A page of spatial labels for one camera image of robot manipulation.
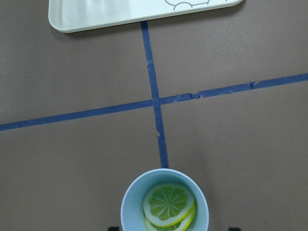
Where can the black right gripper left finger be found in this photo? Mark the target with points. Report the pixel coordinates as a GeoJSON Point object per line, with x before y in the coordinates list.
{"type": "Point", "coordinates": [113, 229]}

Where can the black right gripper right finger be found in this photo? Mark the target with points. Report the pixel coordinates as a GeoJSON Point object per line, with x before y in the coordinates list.
{"type": "Point", "coordinates": [233, 229]}

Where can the lemon slice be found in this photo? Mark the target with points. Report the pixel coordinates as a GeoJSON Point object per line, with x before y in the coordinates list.
{"type": "Point", "coordinates": [169, 207]}

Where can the light blue paper cup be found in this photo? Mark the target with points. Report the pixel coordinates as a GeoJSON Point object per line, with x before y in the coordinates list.
{"type": "Point", "coordinates": [132, 214]}

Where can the white bear tray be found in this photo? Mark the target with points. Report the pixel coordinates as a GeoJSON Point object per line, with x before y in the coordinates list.
{"type": "Point", "coordinates": [68, 16]}

